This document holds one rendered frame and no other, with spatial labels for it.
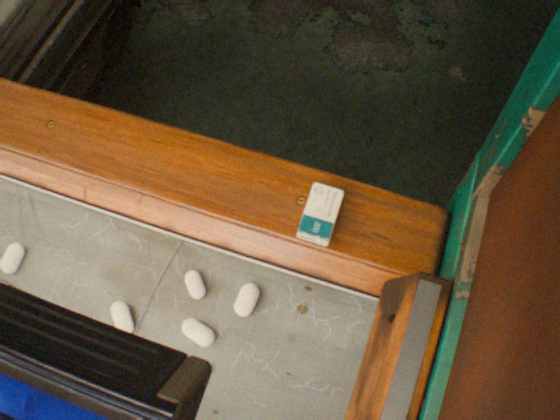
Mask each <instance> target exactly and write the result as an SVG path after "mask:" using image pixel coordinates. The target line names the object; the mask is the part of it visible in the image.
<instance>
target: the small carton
mask: <svg viewBox="0 0 560 420"><path fill-rule="evenodd" d="M343 195H344V191H342V190H338V189H335V188H332V187H329V186H325V185H322V184H319V183H315V182H313V185H312V188H311V190H310V193H309V196H308V199H307V202H306V205H305V208H304V211H303V214H302V217H301V220H300V223H299V226H298V229H297V234H296V237H298V238H301V239H304V240H308V241H311V242H314V243H317V244H320V245H324V246H328V243H329V239H330V236H331V233H332V230H333V227H334V224H335V221H336V217H337V214H338V211H339V208H340V205H341V202H342V198H343Z"/></svg>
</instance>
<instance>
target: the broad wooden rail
mask: <svg viewBox="0 0 560 420"><path fill-rule="evenodd" d="M0 174H1V175H3V176H6V177H8V178H11V179H14V180H16V181H19V182H21V183H23V182H24V183H26V184H30V185H32V186H35V187H37V188H40V189H43V190H45V191H48V192H51V193H54V194H56V195H59V196H64V197H67V198H71V199H73V200H76V201H79V202H81V203H84V204H87V205H90V206H93V207H96V208H99V209H102V210H104V211H107V212H110V213H114V214H116V215H119V216H122V217H125V218H128V219H131V220H133V221H137V222H140V223H143V224H146V225H149V226H152V227H155V228H158V229H161V230H164V231H167V232H170V233H173V234H176V235H180V236H183V237H186V238H189V239H192V240H195V241H198V242H201V243H205V244H208V245H211V246H214V247H217V248H220V249H223V250H227V251H230V252H233V253H236V254H239V255H242V256H245V257H248V258H252V259H255V260H258V261H261V262H264V263H267V264H270V265H274V266H277V267H280V268H283V269H286V270H289V271H292V272H295V273H299V274H302V275H305V276H308V277H311V278H314V279H317V280H321V281H324V282H327V283H330V284H333V285H336V286H339V287H342V288H346V289H349V290H352V291H355V292H358V293H361V294H364V295H368V296H371V297H374V298H377V299H379V296H380V293H381V291H382V288H383V285H384V284H385V282H387V281H388V280H391V279H395V278H399V277H403V276H404V275H408V274H412V273H416V272H419V271H422V272H425V273H428V274H432V275H435V276H437V274H438V270H439V266H440V262H441V257H442V253H443V249H444V245H445V241H446V238H447V233H448V229H449V225H450V221H451V211H449V210H447V209H445V208H442V207H439V206H435V205H432V204H429V203H426V202H423V201H420V200H416V199H413V198H410V197H406V196H404V195H401V194H397V193H394V192H391V191H388V190H384V189H381V188H378V187H374V186H371V185H368V184H364V183H361V182H358V181H354V180H351V179H348V178H344V177H341V176H338V175H334V174H331V173H328V172H325V171H321V170H318V169H315V168H311V167H308V166H305V165H301V164H298V163H295V162H291V161H288V160H285V159H281V158H278V157H275V156H271V155H268V154H265V153H262V152H258V151H255V150H252V149H248V148H245V147H242V146H238V145H235V144H232V143H228V142H225V141H222V140H218V139H215V138H212V137H208V136H205V135H202V134H199V133H195V132H192V131H189V130H185V129H182V128H179V127H176V126H175V127H173V126H170V125H166V124H163V123H160V122H156V121H154V120H151V119H147V118H144V117H137V116H135V115H132V114H128V113H125V112H123V111H120V110H113V109H111V108H107V107H104V106H101V105H98V104H92V103H89V102H86V101H84V100H80V99H78V100H77V99H75V98H71V97H69V96H66V95H60V94H57V93H54V92H51V91H46V90H43V89H40V88H34V87H32V86H29V85H24V84H21V83H18V82H16V81H15V82H13V81H10V80H7V79H2V78H0ZM313 182H315V183H319V184H322V185H325V186H329V187H332V188H335V189H338V190H342V191H344V195H343V198H342V202H341V205H340V208H339V211H338V214H337V217H336V221H335V224H334V227H333V230H332V233H331V236H330V239H329V243H328V246H324V245H320V244H317V243H314V242H311V241H308V240H304V239H301V238H298V237H296V234H297V229H298V226H299V223H300V220H301V217H302V214H303V211H304V208H305V205H306V202H307V199H308V196H309V193H310V190H311V188H312V185H313Z"/></svg>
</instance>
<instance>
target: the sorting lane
mask: <svg viewBox="0 0 560 420"><path fill-rule="evenodd" d="M12 243H20V244H21V245H22V246H23V247H24V249H25V255H24V256H23V258H22V262H21V263H20V265H19V267H18V269H17V270H16V271H15V272H14V273H12V274H5V273H4V272H3V271H2V269H1V267H0V280H1V281H3V282H6V283H7V284H9V285H10V286H12V287H15V288H17V289H20V290H23V291H25V292H28V293H30V294H33V295H35V296H38V297H41V298H43V299H46V300H48V301H49V302H51V303H54V304H56V305H59V306H62V307H64V308H67V309H70V310H72V311H74V312H77V313H80V314H82V315H85V316H88V317H91V318H93V319H96V320H99V321H102V322H104V323H106V324H108V325H110V326H113V327H115V323H114V320H113V316H112V314H111V310H110V307H111V306H112V305H113V304H114V303H115V302H117V301H123V302H125V303H126V304H127V305H128V306H129V309H130V312H131V316H132V319H133V322H134V328H133V331H132V332H131V333H133V334H135V335H137V336H140V337H143V338H146V339H149V340H152V341H155V342H158V343H160V344H163V345H166V346H169V347H172V348H175V349H177V350H179V351H181V352H184V353H187V354H188V356H195V357H198V358H201V359H203V360H206V361H208V362H209V363H210V364H211V366H212V372H211V375H210V378H209V379H210V380H209V383H208V386H207V388H206V390H205V393H204V396H203V398H202V400H201V406H200V407H199V410H198V413H197V415H196V418H195V420H344V418H345V415H346V412H347V408H348V403H349V400H350V397H351V394H352V390H353V387H354V384H355V380H356V376H357V374H358V370H359V367H360V366H361V363H362V359H363V356H364V352H365V348H366V344H367V340H368V337H369V334H370V330H371V326H372V323H373V320H374V316H375V312H376V307H377V302H378V299H377V298H374V297H371V296H368V295H364V294H361V293H358V292H355V291H352V290H349V289H346V288H342V287H339V286H336V285H333V284H330V283H327V282H324V281H321V280H317V279H314V278H311V277H308V276H305V275H302V274H299V273H295V272H292V271H289V270H286V269H283V268H280V267H277V266H274V265H270V264H267V263H264V262H261V261H258V260H255V259H252V258H248V257H245V256H242V255H239V254H236V253H233V252H230V251H227V250H223V249H220V248H217V247H214V246H211V245H208V244H205V243H201V242H198V241H195V240H192V239H189V238H186V237H183V236H180V235H176V234H173V233H170V232H167V231H164V230H161V229H158V228H155V227H152V226H149V225H146V224H143V223H140V222H137V221H133V220H131V219H128V218H125V217H122V216H119V215H116V214H114V213H110V212H107V211H104V210H102V209H99V208H96V207H93V206H90V205H87V204H84V203H81V202H79V201H76V200H73V199H71V198H67V197H64V196H59V195H56V194H54V193H51V192H48V191H45V190H43V189H40V188H37V187H35V186H32V185H30V184H26V183H24V182H23V183H21V182H19V181H16V180H14V179H11V178H8V177H6V176H3V175H1V174H0V258H1V259H3V258H2V257H3V256H4V254H5V252H6V249H7V248H8V247H9V246H10V245H11V244H12ZM189 271H197V272H199V273H200V275H201V277H202V280H203V283H204V285H205V288H206V293H205V295H204V296H203V297H202V298H201V299H194V298H192V297H191V296H190V294H189V292H188V289H187V286H186V284H185V275H186V274H187V273H188V272H189ZM247 283H253V284H255V285H257V287H258V288H259V291H260V295H259V298H258V300H257V302H256V305H255V307H254V309H253V312H252V313H251V314H250V315H249V316H246V317H242V316H239V315H238V314H237V313H236V312H235V310H234V303H235V301H236V299H237V297H238V295H239V292H240V290H241V288H242V287H243V286H244V285H245V284H247ZM188 318H196V319H198V320H199V321H200V322H201V323H203V324H204V325H206V326H207V327H208V328H210V329H211V330H212V331H213V333H214V334H215V341H214V343H213V344H212V345H209V346H201V345H199V344H198V343H196V342H195V341H194V340H192V339H191V338H189V337H187V336H185V335H184V333H183V332H182V324H183V322H184V321H185V320H186V319H188Z"/></svg>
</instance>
